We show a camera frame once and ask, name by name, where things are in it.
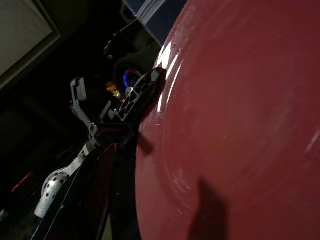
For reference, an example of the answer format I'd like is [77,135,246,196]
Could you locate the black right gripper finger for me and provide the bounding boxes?
[193,178,230,240]

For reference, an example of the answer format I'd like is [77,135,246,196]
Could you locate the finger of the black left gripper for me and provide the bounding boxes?
[99,99,114,120]
[116,67,165,124]

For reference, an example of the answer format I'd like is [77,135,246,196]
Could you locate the pink plate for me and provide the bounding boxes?
[134,0,320,240]

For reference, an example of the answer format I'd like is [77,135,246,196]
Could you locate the beige framed cabinet door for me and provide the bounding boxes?
[0,0,63,90]

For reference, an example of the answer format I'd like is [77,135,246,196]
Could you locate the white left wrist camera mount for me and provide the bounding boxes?
[69,77,100,151]

